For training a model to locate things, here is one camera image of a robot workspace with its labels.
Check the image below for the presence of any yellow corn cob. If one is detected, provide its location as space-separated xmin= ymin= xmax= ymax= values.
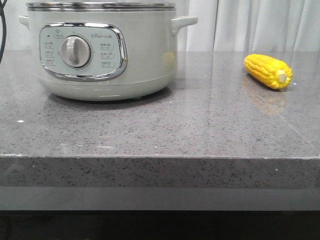
xmin=243 ymin=54 xmax=293 ymax=90

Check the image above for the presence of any pale green electric cooking pot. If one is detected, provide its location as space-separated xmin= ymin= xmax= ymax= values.
xmin=18 ymin=9 xmax=198 ymax=101

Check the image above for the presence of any white pleated curtain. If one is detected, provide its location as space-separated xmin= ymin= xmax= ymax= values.
xmin=0 ymin=0 xmax=320 ymax=53

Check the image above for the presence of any black cable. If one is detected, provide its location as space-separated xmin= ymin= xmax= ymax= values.
xmin=0 ymin=0 xmax=7 ymax=63

